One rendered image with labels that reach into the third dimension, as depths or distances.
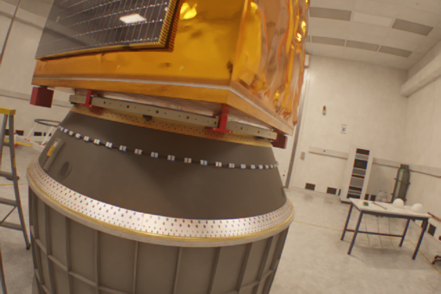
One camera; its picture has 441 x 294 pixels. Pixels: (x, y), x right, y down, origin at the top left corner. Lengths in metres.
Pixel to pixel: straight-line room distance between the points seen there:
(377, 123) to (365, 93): 1.19
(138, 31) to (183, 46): 0.23
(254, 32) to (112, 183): 0.89
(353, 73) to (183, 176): 8.99
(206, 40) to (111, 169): 0.73
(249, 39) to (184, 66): 0.25
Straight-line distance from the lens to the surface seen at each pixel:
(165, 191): 1.12
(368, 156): 8.52
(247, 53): 0.85
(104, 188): 1.17
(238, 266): 1.35
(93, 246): 1.23
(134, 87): 1.02
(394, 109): 9.81
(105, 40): 1.21
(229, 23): 0.87
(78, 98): 1.55
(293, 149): 9.07
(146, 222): 1.08
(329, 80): 9.53
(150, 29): 1.01
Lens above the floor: 1.65
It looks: 1 degrees up
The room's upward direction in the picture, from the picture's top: 10 degrees clockwise
